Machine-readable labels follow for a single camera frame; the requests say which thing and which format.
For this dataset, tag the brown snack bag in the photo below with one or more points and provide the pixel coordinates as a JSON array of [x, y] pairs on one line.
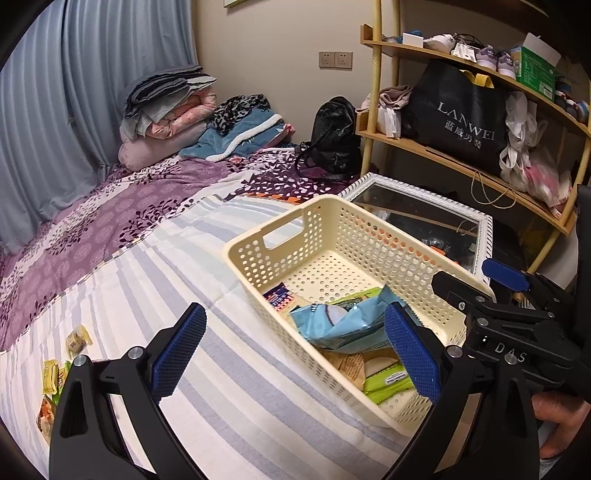
[[351, 364]]

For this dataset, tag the white framed mirror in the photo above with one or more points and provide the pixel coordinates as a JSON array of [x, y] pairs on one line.
[[415, 207]]

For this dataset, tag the green cardboard box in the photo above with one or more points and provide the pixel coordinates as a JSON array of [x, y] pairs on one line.
[[533, 69]]

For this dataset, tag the blue fleece blanket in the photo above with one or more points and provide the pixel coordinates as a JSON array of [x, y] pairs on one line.
[[240, 138]]

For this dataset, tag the cream perforated plastic basket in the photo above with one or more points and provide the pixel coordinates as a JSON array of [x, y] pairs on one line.
[[351, 240]]

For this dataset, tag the small white box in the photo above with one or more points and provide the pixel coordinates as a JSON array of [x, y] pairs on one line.
[[413, 39]]

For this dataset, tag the pink folded cloth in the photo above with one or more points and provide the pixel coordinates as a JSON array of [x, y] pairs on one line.
[[395, 96]]

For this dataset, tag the striped bed sheet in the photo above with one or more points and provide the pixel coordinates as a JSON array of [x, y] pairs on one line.
[[184, 258]]

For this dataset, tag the light blue snack bag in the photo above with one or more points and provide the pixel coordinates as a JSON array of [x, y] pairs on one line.
[[341, 327]]

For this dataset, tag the dark grey folded blanket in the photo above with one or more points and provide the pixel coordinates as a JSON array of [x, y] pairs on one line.
[[161, 85]]

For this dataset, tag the lilac sneakers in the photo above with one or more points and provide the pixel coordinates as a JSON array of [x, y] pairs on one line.
[[496, 60]]

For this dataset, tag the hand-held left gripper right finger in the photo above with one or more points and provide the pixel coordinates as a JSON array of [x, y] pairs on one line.
[[413, 355]]

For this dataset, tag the blue white sneakers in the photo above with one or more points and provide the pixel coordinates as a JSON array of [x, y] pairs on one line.
[[570, 99]]

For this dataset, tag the beige wall socket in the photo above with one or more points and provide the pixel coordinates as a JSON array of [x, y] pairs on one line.
[[343, 60], [326, 60]]

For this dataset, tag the small dark red snack packet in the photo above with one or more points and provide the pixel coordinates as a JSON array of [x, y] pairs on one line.
[[279, 297]]

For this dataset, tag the leopard print scarf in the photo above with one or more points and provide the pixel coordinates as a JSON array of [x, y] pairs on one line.
[[240, 113]]

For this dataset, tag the large green snack bag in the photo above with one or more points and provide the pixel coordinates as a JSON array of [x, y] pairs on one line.
[[388, 385]]

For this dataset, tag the curved wooden shelf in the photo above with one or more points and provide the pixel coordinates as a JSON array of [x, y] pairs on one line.
[[373, 92]]

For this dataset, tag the purple floral bed sheet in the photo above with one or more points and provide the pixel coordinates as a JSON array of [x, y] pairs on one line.
[[115, 221]]

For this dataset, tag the blue curtain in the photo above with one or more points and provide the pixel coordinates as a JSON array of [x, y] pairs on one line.
[[69, 115]]

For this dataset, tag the white plastic bags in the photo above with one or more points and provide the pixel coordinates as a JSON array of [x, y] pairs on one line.
[[526, 152]]

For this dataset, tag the pink folded quilt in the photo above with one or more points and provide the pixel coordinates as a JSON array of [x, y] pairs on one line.
[[184, 113]]

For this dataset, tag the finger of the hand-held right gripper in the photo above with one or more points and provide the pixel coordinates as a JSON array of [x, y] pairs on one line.
[[505, 274], [457, 290]]

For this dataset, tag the black backpack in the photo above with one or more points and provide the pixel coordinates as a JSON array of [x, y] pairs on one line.
[[334, 138]]

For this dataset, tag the black shopping bag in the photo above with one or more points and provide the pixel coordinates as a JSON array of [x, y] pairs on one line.
[[452, 124]]

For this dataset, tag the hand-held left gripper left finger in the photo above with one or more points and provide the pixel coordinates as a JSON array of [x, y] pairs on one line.
[[178, 355]]

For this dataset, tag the person's right hand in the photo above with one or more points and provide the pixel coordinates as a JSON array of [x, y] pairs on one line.
[[561, 420]]

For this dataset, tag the small green yellow snack packet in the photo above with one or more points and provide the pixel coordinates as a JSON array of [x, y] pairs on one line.
[[54, 376]]

